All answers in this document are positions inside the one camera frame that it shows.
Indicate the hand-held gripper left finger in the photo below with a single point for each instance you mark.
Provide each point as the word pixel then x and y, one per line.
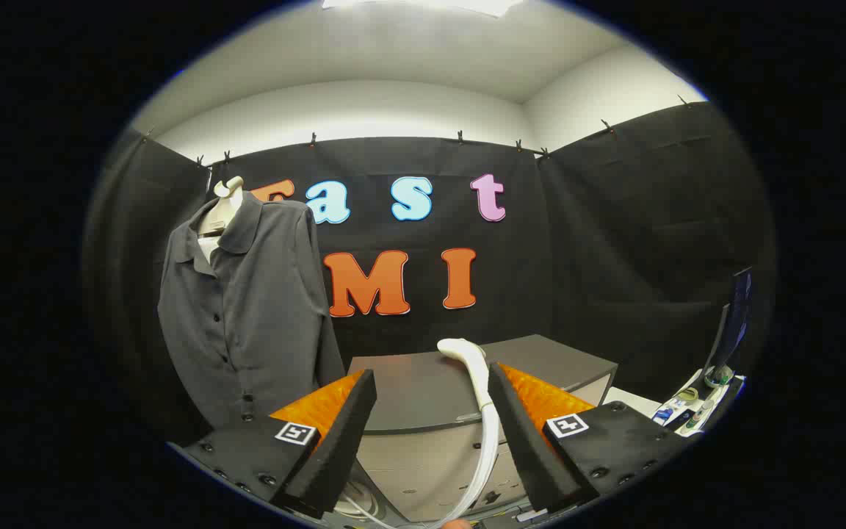
pixel 342 441

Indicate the dark grey button shirt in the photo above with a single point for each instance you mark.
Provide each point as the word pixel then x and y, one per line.
pixel 261 308

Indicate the white side table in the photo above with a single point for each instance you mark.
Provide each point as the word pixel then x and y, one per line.
pixel 632 400

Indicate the cream mannequin torso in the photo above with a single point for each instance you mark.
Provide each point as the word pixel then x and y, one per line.
pixel 221 213

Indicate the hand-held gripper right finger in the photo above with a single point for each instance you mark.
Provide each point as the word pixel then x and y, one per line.
pixel 529 448

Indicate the computer monitor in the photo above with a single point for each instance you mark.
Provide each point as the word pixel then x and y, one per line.
pixel 739 308

